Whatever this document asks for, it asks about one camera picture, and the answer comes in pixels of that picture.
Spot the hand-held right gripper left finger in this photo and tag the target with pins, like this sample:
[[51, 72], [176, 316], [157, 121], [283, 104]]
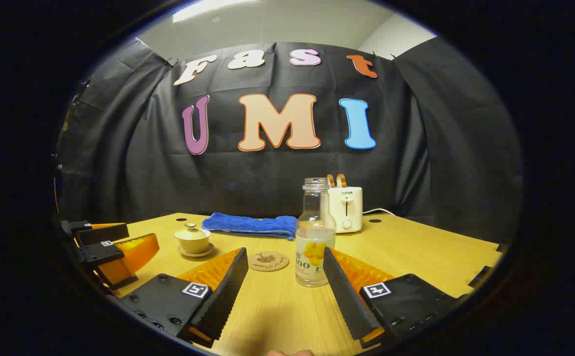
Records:
[[228, 291]]

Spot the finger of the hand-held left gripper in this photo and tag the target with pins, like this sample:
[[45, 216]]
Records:
[[102, 253], [102, 235]]

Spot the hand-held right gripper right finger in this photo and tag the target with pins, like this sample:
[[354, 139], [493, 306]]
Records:
[[349, 296]]

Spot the round cork coaster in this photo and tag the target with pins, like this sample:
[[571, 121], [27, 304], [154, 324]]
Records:
[[268, 261]]

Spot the beige teacup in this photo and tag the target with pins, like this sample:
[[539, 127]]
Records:
[[193, 243]]

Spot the clear glass water bottle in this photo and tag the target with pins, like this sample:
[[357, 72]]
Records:
[[314, 247]]

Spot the beige teacup lid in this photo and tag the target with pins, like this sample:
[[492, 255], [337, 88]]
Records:
[[192, 229]]

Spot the beige saucer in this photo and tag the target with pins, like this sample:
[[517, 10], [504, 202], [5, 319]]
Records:
[[196, 254]]

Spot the blue towel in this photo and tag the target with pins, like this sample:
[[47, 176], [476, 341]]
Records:
[[250, 225]]

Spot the white toaster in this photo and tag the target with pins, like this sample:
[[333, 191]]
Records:
[[349, 207]]

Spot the toast slice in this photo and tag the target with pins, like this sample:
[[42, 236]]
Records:
[[341, 181], [331, 181]]

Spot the black backdrop cloth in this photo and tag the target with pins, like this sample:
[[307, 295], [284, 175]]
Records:
[[277, 173]]

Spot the black table edge clamp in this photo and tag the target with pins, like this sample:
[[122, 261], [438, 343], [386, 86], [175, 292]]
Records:
[[481, 277], [502, 247]]

